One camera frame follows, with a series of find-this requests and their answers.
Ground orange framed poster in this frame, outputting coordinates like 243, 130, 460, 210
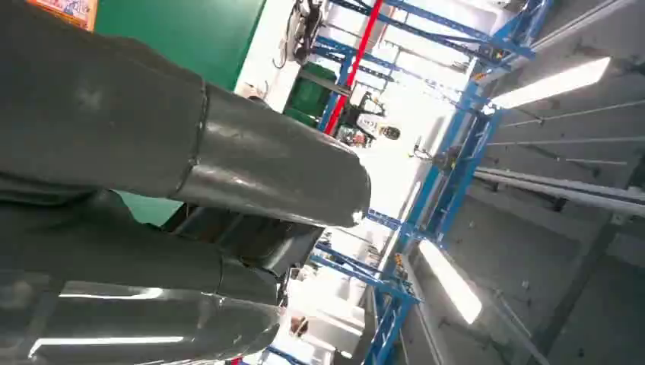
27, 0, 99, 32

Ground grey ceiling pipe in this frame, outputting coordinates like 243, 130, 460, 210
473, 167, 645, 218

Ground blue metal rack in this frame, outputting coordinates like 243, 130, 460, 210
267, 80, 505, 365
310, 0, 554, 137

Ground black hanging cables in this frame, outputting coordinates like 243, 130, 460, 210
273, 0, 325, 70

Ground green wall panel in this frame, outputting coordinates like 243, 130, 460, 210
94, 0, 267, 227

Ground long ceiling light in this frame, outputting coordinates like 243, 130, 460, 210
417, 238, 484, 325
490, 56, 612, 110

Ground red pole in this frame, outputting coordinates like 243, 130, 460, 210
323, 0, 385, 137

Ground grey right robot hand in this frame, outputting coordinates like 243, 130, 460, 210
0, 0, 373, 365

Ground green plastic crate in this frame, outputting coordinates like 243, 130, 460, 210
283, 62, 338, 128

